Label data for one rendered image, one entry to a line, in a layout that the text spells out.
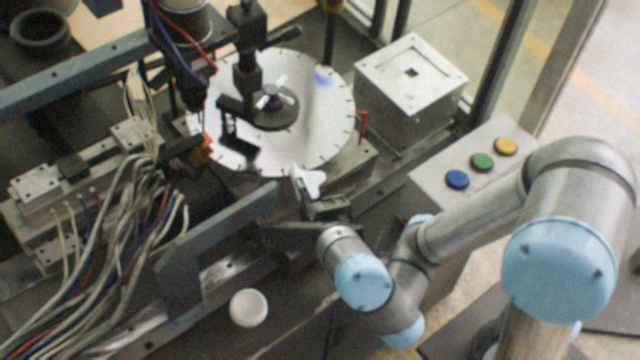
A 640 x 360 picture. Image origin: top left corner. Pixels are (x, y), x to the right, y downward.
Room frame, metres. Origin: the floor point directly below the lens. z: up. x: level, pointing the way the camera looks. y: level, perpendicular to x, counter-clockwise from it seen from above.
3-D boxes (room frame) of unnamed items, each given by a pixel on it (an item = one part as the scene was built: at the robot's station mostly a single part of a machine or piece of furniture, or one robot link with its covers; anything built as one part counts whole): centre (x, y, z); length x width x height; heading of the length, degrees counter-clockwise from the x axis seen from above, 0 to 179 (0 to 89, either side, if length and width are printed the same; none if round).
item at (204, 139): (0.77, 0.25, 0.95); 0.10 x 0.03 x 0.07; 135
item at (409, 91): (1.09, -0.17, 0.82); 0.18 x 0.18 x 0.15; 45
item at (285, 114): (0.90, 0.11, 0.96); 0.11 x 0.11 x 0.03
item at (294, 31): (0.84, 0.10, 1.21); 0.08 x 0.06 x 0.03; 135
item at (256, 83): (0.83, 0.15, 1.17); 0.06 x 0.05 x 0.20; 126
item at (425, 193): (0.88, -0.30, 0.82); 0.28 x 0.11 x 0.15; 135
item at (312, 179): (0.74, 0.02, 0.96); 0.09 x 0.06 x 0.03; 23
